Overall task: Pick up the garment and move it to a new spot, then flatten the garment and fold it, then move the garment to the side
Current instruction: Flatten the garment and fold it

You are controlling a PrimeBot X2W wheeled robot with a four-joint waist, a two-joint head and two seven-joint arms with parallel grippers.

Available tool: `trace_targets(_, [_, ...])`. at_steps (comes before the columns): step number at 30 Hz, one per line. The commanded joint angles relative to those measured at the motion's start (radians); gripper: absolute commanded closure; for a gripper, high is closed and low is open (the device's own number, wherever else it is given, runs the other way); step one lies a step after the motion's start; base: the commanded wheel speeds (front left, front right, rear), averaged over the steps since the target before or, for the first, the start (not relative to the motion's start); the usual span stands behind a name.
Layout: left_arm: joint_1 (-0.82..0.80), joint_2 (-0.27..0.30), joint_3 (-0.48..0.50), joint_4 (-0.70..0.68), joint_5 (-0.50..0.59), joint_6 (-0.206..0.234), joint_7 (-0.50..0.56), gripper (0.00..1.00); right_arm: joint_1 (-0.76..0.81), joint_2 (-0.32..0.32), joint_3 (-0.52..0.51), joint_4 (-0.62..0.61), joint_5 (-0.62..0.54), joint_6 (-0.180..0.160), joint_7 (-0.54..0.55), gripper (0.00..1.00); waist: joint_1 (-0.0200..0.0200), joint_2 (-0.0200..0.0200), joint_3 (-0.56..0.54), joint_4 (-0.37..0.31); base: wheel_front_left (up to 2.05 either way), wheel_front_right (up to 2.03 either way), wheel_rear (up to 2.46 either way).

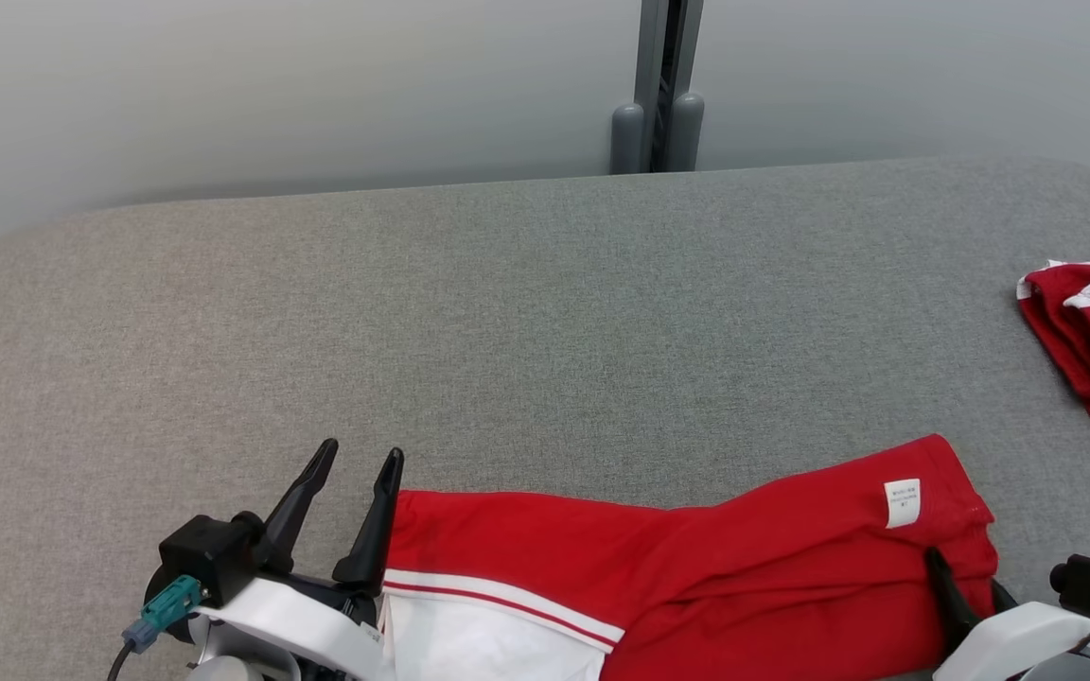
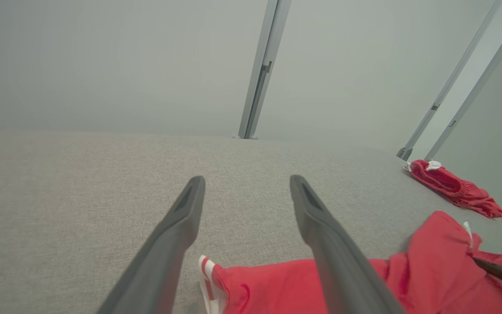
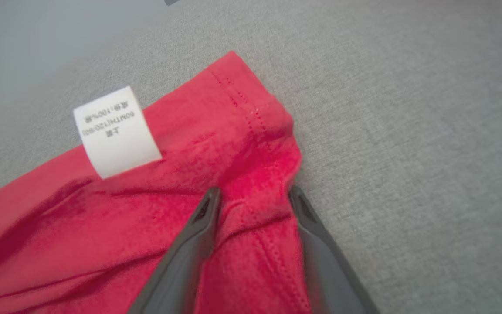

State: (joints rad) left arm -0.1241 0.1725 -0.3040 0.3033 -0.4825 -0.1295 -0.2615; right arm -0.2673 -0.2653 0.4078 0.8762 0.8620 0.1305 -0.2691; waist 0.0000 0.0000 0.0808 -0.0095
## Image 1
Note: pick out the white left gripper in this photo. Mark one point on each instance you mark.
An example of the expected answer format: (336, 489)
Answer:
(318, 629)

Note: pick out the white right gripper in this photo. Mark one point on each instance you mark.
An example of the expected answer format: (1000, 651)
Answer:
(1018, 638)

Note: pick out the red shirt with white panel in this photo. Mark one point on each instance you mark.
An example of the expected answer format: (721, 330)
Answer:
(744, 567)

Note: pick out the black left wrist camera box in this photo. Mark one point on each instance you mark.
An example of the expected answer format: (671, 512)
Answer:
(204, 558)

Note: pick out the teal left camera connector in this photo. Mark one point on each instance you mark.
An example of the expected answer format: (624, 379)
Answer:
(171, 601)

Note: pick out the grey metal partition post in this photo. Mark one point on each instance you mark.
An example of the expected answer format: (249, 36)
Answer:
(666, 47)

